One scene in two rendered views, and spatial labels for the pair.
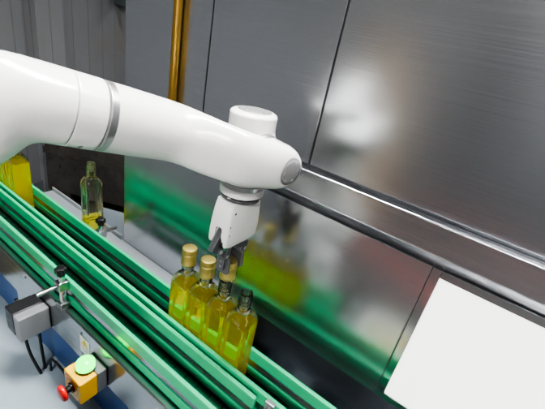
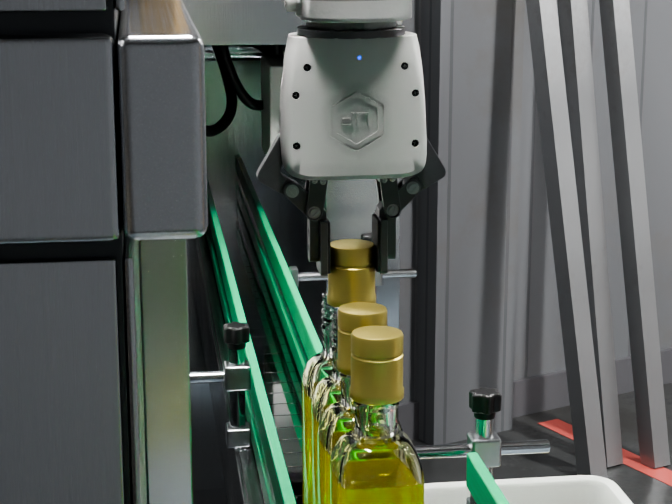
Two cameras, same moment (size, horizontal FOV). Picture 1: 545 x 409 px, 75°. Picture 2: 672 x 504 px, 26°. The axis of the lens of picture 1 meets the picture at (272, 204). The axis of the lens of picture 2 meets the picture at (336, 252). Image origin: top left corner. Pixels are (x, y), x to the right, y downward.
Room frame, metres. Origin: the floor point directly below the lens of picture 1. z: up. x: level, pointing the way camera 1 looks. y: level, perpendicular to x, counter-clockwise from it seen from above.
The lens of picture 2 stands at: (1.25, 0.86, 1.60)
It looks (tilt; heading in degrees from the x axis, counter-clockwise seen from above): 13 degrees down; 232
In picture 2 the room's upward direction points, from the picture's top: straight up
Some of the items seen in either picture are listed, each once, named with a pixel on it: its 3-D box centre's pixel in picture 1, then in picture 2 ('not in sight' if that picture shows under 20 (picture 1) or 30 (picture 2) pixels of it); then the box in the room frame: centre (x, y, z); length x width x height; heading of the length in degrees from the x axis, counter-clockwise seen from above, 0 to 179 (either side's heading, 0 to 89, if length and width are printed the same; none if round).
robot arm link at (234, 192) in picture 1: (242, 186); (347, 4); (0.62, 0.06, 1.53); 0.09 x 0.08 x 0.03; 149
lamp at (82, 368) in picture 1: (85, 363); not in sight; (0.57, 0.36, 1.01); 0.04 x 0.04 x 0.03
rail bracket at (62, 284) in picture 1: (53, 292); not in sight; (0.67, 0.50, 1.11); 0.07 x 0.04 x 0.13; 150
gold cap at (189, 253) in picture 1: (189, 255); (377, 364); (0.68, 0.16, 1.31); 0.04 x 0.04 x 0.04
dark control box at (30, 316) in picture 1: (28, 317); not in sight; (0.71, 0.61, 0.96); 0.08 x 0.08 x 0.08; 60
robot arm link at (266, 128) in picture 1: (250, 146); not in sight; (0.62, 0.06, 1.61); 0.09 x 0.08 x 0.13; 47
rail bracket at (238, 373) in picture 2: not in sight; (217, 387); (0.47, -0.35, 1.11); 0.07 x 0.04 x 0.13; 150
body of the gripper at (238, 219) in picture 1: (237, 215); (351, 94); (0.62, 0.06, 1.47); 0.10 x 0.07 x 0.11; 149
